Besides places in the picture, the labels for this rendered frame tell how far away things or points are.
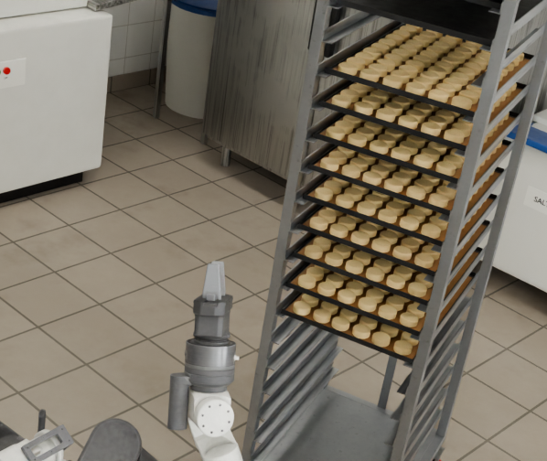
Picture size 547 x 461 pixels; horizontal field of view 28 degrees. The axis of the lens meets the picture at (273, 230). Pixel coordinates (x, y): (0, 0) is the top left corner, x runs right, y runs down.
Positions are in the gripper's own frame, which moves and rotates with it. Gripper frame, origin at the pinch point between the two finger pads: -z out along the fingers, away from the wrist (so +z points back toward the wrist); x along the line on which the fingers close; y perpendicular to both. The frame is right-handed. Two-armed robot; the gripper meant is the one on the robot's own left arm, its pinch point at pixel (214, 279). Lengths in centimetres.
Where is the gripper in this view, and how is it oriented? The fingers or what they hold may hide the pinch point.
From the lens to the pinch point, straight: 192.1
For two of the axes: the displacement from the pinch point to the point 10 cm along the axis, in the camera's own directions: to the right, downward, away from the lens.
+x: -1.1, 0.7, -9.9
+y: -9.9, -0.7, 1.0
